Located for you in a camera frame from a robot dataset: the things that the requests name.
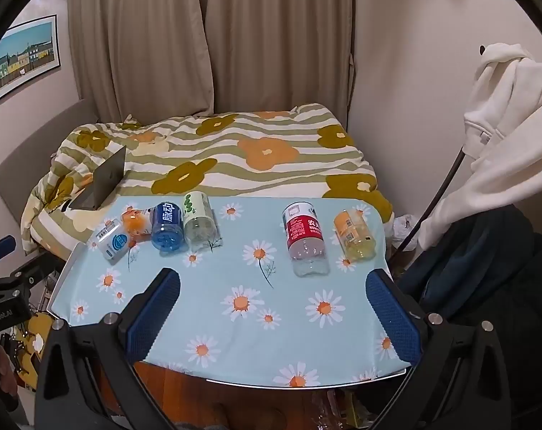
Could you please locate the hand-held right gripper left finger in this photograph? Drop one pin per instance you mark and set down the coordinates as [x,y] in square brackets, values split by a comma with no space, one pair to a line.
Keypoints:
[156,318]

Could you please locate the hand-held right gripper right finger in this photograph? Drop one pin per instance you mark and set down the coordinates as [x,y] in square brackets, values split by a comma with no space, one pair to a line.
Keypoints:
[394,318]

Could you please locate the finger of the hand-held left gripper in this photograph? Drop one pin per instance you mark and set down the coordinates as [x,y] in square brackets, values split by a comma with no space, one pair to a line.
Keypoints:
[2,244]
[33,271]

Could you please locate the white cup with blue label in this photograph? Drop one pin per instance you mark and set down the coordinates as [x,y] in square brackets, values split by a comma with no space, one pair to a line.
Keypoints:
[114,242]

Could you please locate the blue plastic cup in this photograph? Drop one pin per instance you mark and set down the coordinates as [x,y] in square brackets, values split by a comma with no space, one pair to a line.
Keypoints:
[167,228]

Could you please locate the clear cup with orange label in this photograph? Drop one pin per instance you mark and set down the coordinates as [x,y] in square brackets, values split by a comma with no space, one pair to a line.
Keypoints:
[354,235]

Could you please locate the small orange plastic cup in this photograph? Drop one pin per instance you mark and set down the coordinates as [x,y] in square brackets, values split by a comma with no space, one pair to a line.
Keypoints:
[135,223]

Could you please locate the green and white plastic cup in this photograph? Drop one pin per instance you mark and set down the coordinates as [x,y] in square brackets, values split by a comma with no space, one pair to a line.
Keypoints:
[200,223]

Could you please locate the clear cup with red label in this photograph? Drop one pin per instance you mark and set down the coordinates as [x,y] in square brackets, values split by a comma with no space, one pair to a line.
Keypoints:
[304,242]

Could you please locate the person's left hand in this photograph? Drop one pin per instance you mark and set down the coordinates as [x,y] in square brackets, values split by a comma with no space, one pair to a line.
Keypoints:
[3,369]

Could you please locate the yellow patterned bag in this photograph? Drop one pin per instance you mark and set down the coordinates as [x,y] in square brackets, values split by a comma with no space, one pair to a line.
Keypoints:
[35,332]

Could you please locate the blue daisy tablecloth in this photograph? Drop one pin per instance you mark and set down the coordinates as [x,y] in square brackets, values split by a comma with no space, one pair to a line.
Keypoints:
[235,273]

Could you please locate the white plastic bag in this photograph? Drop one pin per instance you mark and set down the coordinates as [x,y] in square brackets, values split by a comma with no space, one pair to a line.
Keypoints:
[403,225]

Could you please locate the grey bed headboard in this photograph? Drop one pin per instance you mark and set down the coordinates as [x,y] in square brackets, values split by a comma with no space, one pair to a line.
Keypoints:
[38,148]

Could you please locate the grey laptop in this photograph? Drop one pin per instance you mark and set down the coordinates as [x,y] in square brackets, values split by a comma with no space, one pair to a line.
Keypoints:
[103,180]

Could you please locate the dark hanging clothing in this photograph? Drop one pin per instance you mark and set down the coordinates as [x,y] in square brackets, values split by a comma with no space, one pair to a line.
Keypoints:
[499,260]

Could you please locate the black curved pole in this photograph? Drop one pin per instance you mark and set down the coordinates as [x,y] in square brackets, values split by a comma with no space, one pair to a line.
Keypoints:
[437,197]

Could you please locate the striped floral blanket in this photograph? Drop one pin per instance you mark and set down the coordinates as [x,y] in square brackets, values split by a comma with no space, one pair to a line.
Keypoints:
[271,174]

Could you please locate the white hoodie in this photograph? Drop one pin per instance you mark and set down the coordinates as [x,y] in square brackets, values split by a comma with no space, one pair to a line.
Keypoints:
[513,143]

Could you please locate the beige curtain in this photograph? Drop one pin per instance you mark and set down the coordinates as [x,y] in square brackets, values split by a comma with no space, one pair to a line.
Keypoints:
[275,40]
[132,40]

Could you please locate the framed wall picture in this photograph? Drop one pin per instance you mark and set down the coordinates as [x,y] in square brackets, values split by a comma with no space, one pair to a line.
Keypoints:
[22,58]

